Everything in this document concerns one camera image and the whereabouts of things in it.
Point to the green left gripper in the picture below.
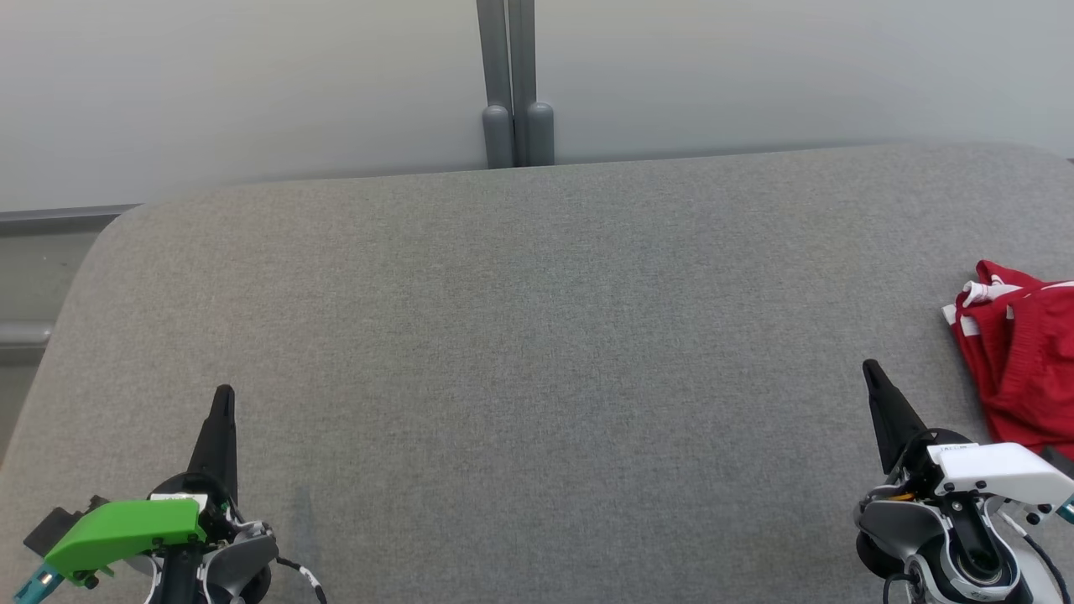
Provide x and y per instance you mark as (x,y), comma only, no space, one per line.
(126,528)

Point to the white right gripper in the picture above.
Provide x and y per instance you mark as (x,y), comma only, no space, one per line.
(998,470)

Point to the red shorts with white stripe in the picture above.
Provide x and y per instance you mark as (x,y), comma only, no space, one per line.
(1032,377)

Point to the grey horizontal pipe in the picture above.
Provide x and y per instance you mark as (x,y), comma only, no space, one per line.
(21,334)

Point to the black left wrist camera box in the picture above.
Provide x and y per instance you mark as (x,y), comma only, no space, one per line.
(54,524)

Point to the grey horizontal wall rail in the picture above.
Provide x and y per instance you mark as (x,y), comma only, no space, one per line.
(59,220)

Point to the grey metal frame post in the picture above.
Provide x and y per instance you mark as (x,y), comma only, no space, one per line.
(539,130)
(497,134)

